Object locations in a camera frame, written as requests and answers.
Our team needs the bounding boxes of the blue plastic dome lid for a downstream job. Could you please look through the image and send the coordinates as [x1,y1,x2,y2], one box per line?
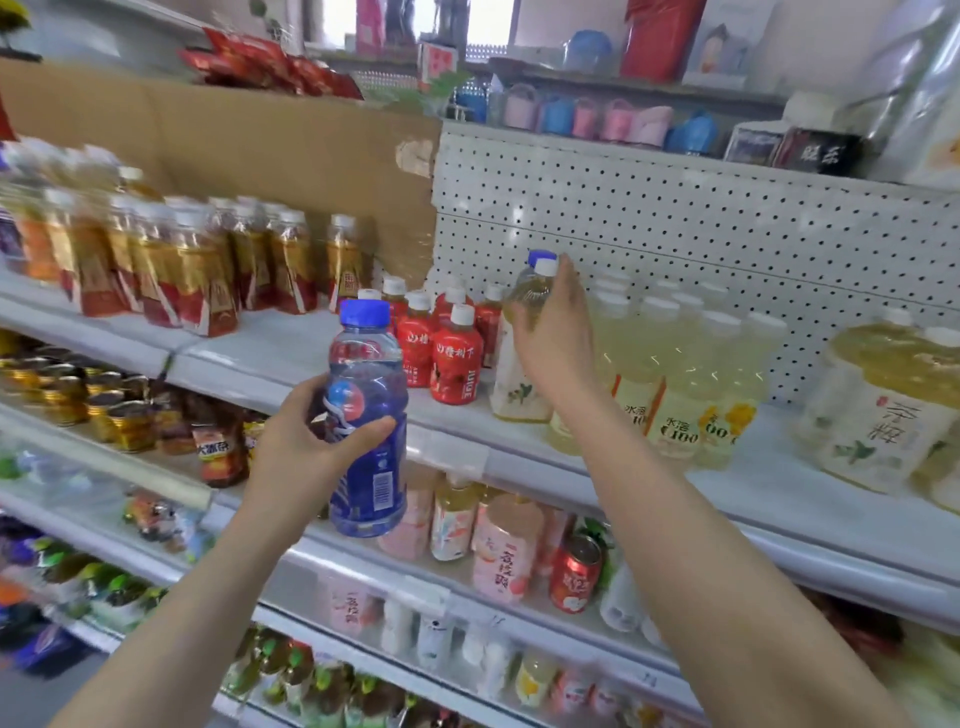
[561,28,615,76]

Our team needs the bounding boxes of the row of green cap bottles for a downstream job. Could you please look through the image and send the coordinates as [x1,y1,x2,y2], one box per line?
[221,626,466,728]

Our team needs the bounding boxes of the red plastic bucket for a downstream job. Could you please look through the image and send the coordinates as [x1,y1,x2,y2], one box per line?
[619,0,709,85]

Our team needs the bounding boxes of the group of red label jars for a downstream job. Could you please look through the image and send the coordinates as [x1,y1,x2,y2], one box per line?
[153,390,267,490]

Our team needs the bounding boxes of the pile of red snack packets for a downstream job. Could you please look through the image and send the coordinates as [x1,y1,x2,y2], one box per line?
[177,27,366,103]

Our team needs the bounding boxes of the white picture box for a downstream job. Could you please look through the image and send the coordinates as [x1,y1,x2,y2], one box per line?
[681,0,780,90]

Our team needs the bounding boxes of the red drink can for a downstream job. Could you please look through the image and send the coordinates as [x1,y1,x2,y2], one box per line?
[549,533,604,615]

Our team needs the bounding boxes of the row of pink blue cups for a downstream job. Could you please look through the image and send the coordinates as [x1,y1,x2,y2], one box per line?
[453,81,723,157]

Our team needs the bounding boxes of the large pale tea bottle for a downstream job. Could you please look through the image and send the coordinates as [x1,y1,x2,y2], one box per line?
[795,306,942,496]
[911,326,960,516]

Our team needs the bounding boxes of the pale tea bottle white cap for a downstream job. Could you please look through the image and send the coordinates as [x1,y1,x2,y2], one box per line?
[490,249,562,425]

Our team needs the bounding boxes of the white plastic bottle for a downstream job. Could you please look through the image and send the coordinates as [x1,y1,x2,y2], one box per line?
[598,551,645,634]

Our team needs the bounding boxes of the white metal shelving unit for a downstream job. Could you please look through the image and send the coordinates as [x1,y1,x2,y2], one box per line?
[0,120,960,728]

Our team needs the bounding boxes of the group of red drink bottles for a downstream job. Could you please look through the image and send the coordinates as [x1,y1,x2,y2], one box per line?
[381,273,505,407]

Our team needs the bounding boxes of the blue drink bottle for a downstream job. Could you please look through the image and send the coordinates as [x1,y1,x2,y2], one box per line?
[322,297,410,540]

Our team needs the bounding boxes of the group of gold cans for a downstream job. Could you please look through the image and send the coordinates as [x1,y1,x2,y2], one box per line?
[0,341,160,456]

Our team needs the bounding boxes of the black box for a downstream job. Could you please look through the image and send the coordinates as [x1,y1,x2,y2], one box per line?
[771,126,865,179]

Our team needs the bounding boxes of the row of amber tea bottles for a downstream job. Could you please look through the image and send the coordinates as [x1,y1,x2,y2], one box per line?
[0,137,376,339]

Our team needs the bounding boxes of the person's left hand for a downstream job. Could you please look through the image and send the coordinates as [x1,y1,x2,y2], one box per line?
[246,372,398,528]

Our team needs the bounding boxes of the clear plastic film rolls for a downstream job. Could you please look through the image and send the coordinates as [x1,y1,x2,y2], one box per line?
[838,0,960,192]

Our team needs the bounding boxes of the person's left forearm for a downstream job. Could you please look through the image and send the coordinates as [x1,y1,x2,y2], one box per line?
[51,483,320,728]

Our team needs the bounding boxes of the row of small pale bottles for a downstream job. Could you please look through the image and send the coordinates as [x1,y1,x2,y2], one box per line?
[326,573,680,725]

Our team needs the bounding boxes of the brown cardboard panel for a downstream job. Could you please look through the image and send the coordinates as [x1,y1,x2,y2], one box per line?
[0,58,445,295]

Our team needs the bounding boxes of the grey wall shelf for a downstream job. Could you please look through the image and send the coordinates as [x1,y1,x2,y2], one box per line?
[483,56,789,110]

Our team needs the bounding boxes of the white pegboard panel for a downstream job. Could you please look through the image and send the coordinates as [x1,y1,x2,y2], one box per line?
[429,120,960,421]

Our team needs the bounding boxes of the pink white carton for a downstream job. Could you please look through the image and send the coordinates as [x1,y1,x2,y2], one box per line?
[416,41,460,93]

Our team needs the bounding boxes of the grey white box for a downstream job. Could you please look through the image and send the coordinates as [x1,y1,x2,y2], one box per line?
[722,118,787,168]

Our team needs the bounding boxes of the group of yellow lemon bottles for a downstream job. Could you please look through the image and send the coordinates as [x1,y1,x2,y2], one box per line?
[547,271,790,472]

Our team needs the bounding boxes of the person's right hand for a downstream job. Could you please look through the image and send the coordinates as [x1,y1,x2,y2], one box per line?
[504,253,606,423]

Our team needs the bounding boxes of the person's right forearm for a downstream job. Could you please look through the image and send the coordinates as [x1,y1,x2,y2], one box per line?
[553,393,915,728]

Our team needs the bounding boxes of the group of pink peach bottles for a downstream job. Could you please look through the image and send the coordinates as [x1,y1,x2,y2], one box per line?
[377,465,575,607]

